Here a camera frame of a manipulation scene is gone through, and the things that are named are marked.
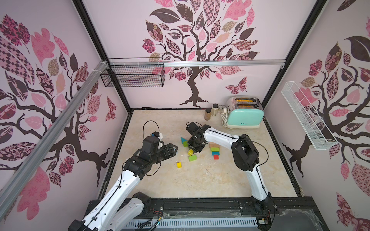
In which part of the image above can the pale spice jar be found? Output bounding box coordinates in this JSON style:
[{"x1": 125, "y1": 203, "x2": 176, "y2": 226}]
[{"x1": 211, "y1": 104, "x2": 219, "y2": 116}]

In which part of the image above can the aluminium rail left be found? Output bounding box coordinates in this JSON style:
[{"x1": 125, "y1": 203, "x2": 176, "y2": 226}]
[{"x1": 1, "y1": 61, "x2": 108, "y2": 219}]

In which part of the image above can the aluminium rail back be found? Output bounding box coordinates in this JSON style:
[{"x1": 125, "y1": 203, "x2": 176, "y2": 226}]
[{"x1": 110, "y1": 59, "x2": 286, "y2": 67}]

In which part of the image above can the white toaster cord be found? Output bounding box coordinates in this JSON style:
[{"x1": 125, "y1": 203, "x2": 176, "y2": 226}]
[{"x1": 220, "y1": 105, "x2": 230, "y2": 129}]

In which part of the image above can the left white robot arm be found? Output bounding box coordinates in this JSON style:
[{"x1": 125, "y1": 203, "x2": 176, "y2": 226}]
[{"x1": 68, "y1": 143, "x2": 178, "y2": 231}]

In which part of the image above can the white wire shelf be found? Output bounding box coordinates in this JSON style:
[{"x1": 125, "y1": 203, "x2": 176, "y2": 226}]
[{"x1": 281, "y1": 81, "x2": 339, "y2": 150}]

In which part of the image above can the mint green toaster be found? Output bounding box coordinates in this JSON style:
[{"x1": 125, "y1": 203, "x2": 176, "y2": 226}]
[{"x1": 226, "y1": 96, "x2": 265, "y2": 129}]

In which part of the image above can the white cable duct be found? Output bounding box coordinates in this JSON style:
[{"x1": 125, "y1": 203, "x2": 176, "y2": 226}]
[{"x1": 123, "y1": 218, "x2": 258, "y2": 230}]

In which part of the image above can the black wire basket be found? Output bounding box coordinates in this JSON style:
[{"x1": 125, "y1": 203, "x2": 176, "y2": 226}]
[{"x1": 100, "y1": 57, "x2": 166, "y2": 88}]

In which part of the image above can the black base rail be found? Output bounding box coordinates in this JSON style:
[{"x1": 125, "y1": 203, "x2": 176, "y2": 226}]
[{"x1": 86, "y1": 197, "x2": 319, "y2": 216}]

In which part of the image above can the aluminium rail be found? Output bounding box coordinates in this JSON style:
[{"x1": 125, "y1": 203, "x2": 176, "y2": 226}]
[
  {"x1": 110, "y1": 59, "x2": 286, "y2": 67},
  {"x1": 1, "y1": 61, "x2": 108, "y2": 219}
]

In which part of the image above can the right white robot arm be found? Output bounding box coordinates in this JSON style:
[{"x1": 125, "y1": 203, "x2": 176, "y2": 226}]
[{"x1": 186, "y1": 122, "x2": 274, "y2": 214}]

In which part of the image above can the natural wood block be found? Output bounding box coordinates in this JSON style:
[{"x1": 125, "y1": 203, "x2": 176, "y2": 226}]
[
  {"x1": 209, "y1": 142, "x2": 220, "y2": 147},
  {"x1": 209, "y1": 143, "x2": 221, "y2": 148}
]

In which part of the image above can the brown spice jar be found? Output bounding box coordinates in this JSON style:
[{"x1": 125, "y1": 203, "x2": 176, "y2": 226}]
[{"x1": 204, "y1": 108, "x2": 212, "y2": 121}]

